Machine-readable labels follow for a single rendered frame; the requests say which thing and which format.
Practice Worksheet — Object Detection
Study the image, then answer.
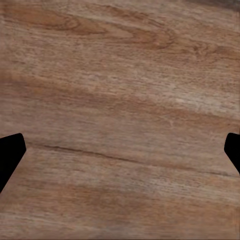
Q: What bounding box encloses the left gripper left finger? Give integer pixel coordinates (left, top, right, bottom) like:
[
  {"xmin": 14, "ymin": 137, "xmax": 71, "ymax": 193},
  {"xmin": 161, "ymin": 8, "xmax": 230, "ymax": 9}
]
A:
[{"xmin": 0, "ymin": 133, "xmax": 26, "ymax": 193}]

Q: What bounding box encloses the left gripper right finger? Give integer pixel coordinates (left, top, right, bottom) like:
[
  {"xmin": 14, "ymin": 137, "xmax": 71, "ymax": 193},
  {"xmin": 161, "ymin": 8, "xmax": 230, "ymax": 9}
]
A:
[{"xmin": 224, "ymin": 133, "xmax": 240, "ymax": 173}]

